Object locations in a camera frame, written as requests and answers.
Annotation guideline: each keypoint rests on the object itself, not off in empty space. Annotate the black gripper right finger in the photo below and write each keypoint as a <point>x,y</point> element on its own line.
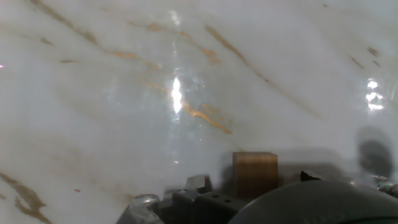
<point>309,176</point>

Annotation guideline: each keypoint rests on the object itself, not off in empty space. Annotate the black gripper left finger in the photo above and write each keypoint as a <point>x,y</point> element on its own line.
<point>211,207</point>

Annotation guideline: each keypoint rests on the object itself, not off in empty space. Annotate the small wooden cube block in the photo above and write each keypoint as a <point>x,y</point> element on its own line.
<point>255,174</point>

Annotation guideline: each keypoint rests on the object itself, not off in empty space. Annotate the crinkled clear plastic wrap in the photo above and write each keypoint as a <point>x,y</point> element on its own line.
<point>140,211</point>
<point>387,186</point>

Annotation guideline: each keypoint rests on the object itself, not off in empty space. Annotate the marble pattern table sheet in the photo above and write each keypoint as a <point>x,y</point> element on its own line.
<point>124,118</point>

